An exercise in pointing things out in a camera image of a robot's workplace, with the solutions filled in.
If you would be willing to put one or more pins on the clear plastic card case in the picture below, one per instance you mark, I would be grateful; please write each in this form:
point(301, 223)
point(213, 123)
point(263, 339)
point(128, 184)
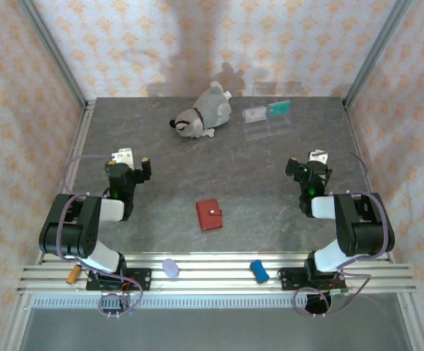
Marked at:
point(268, 126)

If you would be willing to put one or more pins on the teal credit card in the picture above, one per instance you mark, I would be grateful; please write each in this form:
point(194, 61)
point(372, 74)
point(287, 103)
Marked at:
point(279, 109)

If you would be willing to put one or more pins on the red leather card holder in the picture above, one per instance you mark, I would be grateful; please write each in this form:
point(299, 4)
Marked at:
point(209, 215)

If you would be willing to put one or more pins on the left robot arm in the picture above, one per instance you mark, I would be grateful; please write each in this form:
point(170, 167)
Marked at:
point(69, 234)

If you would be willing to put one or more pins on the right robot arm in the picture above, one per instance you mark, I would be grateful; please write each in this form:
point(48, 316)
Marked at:
point(365, 230)

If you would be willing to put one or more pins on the grey plush dog toy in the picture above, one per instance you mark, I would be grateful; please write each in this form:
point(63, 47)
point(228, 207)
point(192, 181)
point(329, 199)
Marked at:
point(204, 111)

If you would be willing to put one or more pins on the lavender oval object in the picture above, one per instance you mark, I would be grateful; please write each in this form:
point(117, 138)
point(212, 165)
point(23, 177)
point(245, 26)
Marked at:
point(170, 268)

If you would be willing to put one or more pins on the blue bone-shaped object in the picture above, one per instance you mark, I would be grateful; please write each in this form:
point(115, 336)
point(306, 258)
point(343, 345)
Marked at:
point(259, 271)

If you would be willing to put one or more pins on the green circuit board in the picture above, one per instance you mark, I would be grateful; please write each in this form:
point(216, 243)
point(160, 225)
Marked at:
point(339, 291)

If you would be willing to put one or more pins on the black connector box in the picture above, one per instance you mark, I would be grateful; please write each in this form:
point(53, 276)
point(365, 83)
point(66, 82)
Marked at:
point(115, 305)

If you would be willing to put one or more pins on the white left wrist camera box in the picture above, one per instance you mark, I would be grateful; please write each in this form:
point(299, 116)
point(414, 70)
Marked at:
point(124, 157)

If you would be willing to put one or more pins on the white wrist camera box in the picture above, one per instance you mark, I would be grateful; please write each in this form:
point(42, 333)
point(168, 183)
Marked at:
point(318, 155)
point(124, 157)

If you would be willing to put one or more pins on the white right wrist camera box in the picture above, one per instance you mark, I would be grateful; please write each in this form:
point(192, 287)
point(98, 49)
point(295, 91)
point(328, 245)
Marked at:
point(318, 155)

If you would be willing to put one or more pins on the aluminium side rail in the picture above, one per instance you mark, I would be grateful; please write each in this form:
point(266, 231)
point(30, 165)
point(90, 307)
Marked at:
point(352, 128)
point(79, 146)

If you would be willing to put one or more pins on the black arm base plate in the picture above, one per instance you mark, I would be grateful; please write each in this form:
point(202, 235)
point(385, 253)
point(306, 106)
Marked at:
point(142, 278)
point(288, 278)

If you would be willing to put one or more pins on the aluminium front rail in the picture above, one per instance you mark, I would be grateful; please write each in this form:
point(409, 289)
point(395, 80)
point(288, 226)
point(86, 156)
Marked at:
point(215, 274)

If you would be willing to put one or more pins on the aluminium corner post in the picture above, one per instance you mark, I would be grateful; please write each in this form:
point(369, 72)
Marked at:
point(376, 55)
point(55, 55)

